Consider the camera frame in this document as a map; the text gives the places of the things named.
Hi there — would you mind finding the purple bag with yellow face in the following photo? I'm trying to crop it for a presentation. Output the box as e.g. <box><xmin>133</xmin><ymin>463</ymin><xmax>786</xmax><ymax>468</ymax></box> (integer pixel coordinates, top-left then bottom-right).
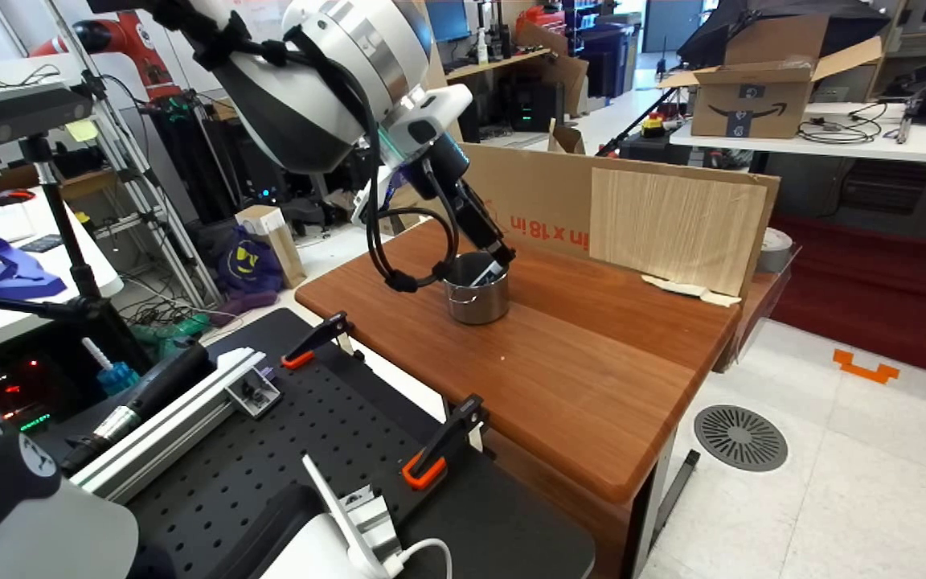
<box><xmin>213</xmin><ymin>225</ymin><xmax>285</xmax><ymax>297</ymax></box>

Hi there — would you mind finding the black photo umbrella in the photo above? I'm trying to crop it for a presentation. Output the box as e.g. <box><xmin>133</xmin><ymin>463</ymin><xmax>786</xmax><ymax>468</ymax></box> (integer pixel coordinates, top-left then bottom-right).
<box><xmin>675</xmin><ymin>0</ymin><xmax>891</xmax><ymax>70</ymax></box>

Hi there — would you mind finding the purple cloth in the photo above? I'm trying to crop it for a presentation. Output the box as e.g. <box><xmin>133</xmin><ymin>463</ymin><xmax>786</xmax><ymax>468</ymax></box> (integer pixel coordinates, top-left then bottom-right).
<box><xmin>0</xmin><ymin>228</ymin><xmax>68</xmax><ymax>315</ymax></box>

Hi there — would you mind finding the monitor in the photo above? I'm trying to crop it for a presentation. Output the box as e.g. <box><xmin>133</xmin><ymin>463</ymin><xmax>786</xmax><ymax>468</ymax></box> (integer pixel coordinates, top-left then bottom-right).
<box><xmin>426</xmin><ymin>0</ymin><xmax>473</xmax><ymax>43</ymax></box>

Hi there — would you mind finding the black and orange clamp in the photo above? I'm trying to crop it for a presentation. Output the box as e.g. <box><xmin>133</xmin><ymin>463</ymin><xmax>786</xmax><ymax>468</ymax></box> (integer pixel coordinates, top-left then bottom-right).
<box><xmin>281</xmin><ymin>312</ymin><xmax>356</xmax><ymax>372</ymax></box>
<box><xmin>401</xmin><ymin>393</ymin><xmax>487</xmax><ymax>491</ymax></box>

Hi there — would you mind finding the white bracket with white cable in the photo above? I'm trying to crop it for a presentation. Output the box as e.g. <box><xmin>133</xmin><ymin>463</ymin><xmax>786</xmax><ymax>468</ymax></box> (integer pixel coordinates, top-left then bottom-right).
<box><xmin>301</xmin><ymin>454</ymin><xmax>455</xmax><ymax>579</ymax></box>

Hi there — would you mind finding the strip of beige tape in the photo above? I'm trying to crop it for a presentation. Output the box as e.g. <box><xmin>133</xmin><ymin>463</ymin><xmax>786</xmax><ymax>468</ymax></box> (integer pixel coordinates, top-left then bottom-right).
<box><xmin>641</xmin><ymin>273</ymin><xmax>743</xmax><ymax>309</ymax></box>

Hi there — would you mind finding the white round table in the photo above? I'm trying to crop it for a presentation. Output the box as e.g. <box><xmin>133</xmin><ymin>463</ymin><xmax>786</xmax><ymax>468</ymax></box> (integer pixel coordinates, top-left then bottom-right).
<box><xmin>0</xmin><ymin>188</ymin><xmax>125</xmax><ymax>364</ymax></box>

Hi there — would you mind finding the camera on tripod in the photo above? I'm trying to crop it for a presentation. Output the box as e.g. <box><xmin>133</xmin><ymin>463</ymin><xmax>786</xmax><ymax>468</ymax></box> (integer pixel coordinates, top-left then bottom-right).
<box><xmin>0</xmin><ymin>80</ymin><xmax>152</xmax><ymax>372</ymax></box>

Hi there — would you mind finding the black and silver hand tool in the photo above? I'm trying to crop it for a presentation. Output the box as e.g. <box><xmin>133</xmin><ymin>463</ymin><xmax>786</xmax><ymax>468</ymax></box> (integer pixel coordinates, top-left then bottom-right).
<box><xmin>61</xmin><ymin>341</ymin><xmax>215</xmax><ymax>475</ymax></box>

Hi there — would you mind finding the open cardboard box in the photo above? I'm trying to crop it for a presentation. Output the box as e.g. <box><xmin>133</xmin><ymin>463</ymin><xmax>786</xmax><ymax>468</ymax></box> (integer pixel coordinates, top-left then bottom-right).
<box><xmin>657</xmin><ymin>14</ymin><xmax>884</xmax><ymax>140</ymax></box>

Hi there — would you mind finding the aluminium extrusion rail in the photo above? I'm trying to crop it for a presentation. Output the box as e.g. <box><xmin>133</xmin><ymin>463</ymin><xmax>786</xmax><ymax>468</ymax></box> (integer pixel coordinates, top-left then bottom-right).
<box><xmin>69</xmin><ymin>347</ymin><xmax>283</xmax><ymax>504</ymax></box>

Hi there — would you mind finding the brown paper bag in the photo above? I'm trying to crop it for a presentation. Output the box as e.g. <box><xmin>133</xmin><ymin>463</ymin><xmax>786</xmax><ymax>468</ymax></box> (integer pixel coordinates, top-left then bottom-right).
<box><xmin>235</xmin><ymin>204</ymin><xmax>308</xmax><ymax>290</ymax></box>

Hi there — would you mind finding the cardboard sheet barrier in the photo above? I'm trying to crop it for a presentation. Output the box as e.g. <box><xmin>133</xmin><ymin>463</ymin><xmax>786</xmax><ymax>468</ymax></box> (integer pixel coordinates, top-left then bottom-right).
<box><xmin>387</xmin><ymin>142</ymin><xmax>782</xmax><ymax>300</ymax></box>

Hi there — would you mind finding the light wood pattern panel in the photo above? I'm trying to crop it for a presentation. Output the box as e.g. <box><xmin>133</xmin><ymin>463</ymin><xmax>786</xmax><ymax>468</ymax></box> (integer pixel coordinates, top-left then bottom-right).
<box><xmin>589</xmin><ymin>166</ymin><xmax>768</xmax><ymax>298</ymax></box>

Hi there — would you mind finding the small cardboard box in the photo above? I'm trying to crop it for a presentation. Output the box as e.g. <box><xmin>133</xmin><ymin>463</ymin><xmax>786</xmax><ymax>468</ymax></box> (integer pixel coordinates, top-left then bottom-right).
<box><xmin>547</xmin><ymin>118</ymin><xmax>587</xmax><ymax>156</ymax></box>

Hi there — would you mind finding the blue bin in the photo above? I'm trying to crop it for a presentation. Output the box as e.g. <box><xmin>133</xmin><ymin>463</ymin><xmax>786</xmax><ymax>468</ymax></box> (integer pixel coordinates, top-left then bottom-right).
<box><xmin>582</xmin><ymin>22</ymin><xmax>634</xmax><ymax>101</ymax></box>

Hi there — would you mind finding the grey tape roll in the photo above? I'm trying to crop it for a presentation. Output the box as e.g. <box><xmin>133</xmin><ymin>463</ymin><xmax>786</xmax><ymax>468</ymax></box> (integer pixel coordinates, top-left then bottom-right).
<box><xmin>756</xmin><ymin>227</ymin><xmax>794</xmax><ymax>274</ymax></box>

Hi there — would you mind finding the computer with red lights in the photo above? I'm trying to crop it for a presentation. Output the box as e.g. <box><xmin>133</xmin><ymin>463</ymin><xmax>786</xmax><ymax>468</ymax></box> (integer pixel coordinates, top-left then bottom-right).
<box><xmin>0</xmin><ymin>352</ymin><xmax>72</xmax><ymax>437</ymax></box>

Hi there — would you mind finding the coil of black cable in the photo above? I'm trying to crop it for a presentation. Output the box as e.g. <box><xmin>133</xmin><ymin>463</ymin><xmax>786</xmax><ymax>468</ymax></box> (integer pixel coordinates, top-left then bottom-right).
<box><xmin>796</xmin><ymin>102</ymin><xmax>883</xmax><ymax>146</ymax></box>

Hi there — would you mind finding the blue handled screwdriver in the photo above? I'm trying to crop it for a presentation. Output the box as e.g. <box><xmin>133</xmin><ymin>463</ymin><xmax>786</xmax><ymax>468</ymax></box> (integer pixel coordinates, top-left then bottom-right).
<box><xmin>81</xmin><ymin>337</ymin><xmax>141</xmax><ymax>397</ymax></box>

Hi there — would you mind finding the round floor drain grate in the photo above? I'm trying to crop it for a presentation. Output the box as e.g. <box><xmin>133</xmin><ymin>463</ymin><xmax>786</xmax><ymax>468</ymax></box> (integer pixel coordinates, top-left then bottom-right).
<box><xmin>693</xmin><ymin>404</ymin><xmax>789</xmax><ymax>473</ymax></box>

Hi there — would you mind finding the small steel pot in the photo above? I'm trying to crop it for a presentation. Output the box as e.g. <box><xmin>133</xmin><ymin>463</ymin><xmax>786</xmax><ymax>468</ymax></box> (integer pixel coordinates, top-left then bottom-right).
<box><xmin>442</xmin><ymin>251</ymin><xmax>511</xmax><ymax>326</ymax></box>

